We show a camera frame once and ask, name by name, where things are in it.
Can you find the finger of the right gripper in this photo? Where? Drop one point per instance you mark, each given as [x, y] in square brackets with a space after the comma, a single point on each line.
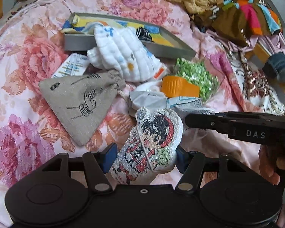
[258, 128]

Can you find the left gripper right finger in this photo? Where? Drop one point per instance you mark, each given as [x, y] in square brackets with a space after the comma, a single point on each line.
[191, 166]

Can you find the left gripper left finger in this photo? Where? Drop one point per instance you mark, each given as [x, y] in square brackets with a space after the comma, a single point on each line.
[97, 165]

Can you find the grey linen drawstring pouch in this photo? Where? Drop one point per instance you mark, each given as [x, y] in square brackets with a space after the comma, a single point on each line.
[81, 102]

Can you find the white quilted baby cloth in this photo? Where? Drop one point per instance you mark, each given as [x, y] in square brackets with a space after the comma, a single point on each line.
[121, 50]

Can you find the blue white tissue packet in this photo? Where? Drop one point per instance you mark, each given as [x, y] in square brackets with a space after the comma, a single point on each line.
[193, 102]

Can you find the person's right hand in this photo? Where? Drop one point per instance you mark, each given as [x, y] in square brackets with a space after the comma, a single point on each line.
[271, 159]

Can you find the brown damask patterned cloth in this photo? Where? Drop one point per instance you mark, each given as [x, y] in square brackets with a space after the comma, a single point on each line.
[251, 87]

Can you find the blue denim jeans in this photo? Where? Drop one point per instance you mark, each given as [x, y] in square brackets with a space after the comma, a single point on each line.
[274, 67]

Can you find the orange plastic cap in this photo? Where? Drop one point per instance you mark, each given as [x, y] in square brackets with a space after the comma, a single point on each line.
[173, 86]

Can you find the green bead bag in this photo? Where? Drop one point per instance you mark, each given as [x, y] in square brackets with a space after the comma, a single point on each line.
[197, 74]

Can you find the mauve satin cloth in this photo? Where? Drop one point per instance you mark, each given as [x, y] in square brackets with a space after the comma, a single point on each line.
[261, 47]

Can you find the orange white small box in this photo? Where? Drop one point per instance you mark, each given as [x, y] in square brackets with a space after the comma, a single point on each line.
[161, 73]

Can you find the grey shallow cardboard box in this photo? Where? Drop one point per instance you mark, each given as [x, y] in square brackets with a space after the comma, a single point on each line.
[80, 42]

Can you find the brown multicolour striped garment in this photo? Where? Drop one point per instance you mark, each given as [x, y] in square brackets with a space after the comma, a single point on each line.
[239, 20]

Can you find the black white striped sock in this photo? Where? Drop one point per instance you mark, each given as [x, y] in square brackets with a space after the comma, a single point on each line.
[143, 34]

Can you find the colourful cloth inside box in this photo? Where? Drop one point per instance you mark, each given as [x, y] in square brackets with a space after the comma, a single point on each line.
[79, 23]

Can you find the pink floral bedspread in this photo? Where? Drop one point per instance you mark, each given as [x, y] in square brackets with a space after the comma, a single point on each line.
[31, 50]

